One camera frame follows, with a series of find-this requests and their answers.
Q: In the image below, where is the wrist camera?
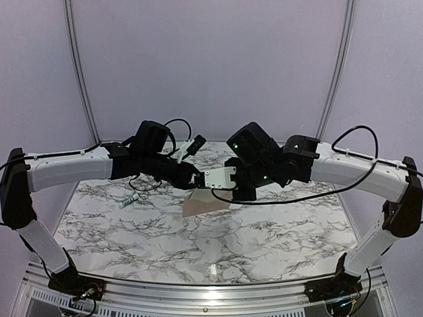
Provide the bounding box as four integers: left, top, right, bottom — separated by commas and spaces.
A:
176, 135, 206, 164
204, 166, 237, 190

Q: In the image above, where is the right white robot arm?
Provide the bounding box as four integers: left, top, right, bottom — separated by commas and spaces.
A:
227, 122, 422, 296

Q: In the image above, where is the curved aluminium front rail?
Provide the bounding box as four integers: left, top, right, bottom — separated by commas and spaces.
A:
11, 262, 397, 316

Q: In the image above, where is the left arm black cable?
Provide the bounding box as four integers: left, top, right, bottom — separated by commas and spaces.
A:
127, 118, 194, 192

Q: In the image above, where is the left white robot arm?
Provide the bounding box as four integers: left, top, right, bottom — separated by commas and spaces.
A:
1, 120, 199, 294

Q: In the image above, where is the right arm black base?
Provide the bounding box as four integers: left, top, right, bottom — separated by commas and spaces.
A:
304, 253, 363, 302

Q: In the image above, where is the right aluminium corner post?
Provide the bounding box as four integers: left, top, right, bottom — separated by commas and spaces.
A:
315, 0, 356, 139

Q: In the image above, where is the green white glue stick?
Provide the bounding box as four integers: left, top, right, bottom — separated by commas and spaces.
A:
119, 193, 139, 209

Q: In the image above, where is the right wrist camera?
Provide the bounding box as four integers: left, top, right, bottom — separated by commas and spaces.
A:
204, 166, 237, 190

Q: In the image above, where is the cream envelope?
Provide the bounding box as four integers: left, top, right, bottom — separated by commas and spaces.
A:
182, 189, 230, 218

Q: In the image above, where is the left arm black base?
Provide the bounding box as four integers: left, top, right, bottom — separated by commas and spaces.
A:
48, 254, 105, 300

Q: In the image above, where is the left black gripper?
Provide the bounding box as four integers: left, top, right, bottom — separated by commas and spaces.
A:
141, 150, 202, 190

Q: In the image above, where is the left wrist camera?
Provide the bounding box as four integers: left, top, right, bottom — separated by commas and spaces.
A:
176, 135, 206, 164

